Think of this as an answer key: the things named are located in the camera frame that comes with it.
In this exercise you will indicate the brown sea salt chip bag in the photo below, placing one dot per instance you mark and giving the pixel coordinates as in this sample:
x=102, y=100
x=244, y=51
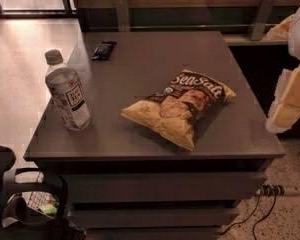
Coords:
x=174, y=112

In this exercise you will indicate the clear tea water bottle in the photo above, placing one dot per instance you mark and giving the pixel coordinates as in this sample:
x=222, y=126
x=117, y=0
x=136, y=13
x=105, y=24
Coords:
x=67, y=92

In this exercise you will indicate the grey wall shelf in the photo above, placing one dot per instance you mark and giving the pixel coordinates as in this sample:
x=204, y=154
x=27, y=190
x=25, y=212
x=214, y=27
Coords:
x=245, y=40

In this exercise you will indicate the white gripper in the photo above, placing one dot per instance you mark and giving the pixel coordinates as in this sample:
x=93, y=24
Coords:
x=286, y=106

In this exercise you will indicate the wire mesh basket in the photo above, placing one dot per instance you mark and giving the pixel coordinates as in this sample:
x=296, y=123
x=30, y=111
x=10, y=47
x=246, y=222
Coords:
x=40, y=200

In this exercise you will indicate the metal shelf bracket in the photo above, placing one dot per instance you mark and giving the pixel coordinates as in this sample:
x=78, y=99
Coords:
x=123, y=17
x=257, y=27

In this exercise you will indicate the dark blue rxbar wrapper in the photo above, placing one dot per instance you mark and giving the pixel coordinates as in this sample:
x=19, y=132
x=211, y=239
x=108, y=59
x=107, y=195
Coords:
x=103, y=50

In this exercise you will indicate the left metal shelf bracket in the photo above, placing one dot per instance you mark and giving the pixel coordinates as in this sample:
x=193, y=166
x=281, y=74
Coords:
x=123, y=17

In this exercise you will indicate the grey drawer cabinet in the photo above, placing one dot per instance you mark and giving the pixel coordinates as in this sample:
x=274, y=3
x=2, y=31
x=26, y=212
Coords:
x=128, y=183

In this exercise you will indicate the white power strip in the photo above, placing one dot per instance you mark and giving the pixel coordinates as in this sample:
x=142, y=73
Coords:
x=278, y=190

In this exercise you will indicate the right metal shelf bracket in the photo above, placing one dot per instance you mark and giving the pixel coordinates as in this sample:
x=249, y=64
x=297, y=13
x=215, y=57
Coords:
x=257, y=27

